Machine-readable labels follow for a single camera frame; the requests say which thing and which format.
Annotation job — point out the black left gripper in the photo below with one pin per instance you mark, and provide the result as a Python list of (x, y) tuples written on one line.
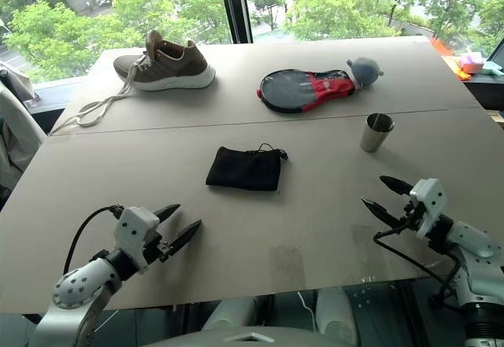
[(159, 246)]

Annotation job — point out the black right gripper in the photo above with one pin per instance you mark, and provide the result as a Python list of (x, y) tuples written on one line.
[(409, 215)]

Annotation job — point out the stainless steel cup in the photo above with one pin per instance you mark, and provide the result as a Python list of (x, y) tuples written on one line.
[(376, 134)]

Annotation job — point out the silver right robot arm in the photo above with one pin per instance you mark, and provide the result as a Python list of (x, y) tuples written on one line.
[(478, 268)]

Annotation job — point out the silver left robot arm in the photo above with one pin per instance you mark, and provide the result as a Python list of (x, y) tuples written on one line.
[(75, 288)]

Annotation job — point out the white rounded robot leg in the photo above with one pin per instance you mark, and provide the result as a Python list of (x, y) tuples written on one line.
[(230, 317), (336, 315)]

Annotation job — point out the grey plush toy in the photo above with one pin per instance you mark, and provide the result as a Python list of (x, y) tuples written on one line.
[(364, 71)]

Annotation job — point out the grey robot torso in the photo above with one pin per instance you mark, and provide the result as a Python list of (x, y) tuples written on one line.
[(252, 337)]

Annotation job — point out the black and red racket cover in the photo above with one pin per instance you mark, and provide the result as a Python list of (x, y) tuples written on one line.
[(299, 89)]

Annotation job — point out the black side table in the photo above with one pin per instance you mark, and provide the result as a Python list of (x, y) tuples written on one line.
[(486, 89)]

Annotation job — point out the brown sneaker with white sole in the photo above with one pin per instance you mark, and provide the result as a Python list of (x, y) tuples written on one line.
[(169, 67)]

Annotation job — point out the pink box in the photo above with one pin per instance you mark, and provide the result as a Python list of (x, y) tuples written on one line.
[(472, 61)]

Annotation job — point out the light blue object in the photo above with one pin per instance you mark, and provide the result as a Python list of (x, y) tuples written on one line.
[(492, 67)]

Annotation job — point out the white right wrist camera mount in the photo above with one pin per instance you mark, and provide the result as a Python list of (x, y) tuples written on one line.
[(429, 205)]

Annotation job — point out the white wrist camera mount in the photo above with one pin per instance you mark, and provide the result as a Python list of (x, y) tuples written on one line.
[(134, 225), (429, 205)]

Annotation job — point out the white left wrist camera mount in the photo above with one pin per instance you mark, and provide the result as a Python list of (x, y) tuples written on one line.
[(134, 225)]

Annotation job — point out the black window frame post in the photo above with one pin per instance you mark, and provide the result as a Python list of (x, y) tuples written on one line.
[(236, 4)]

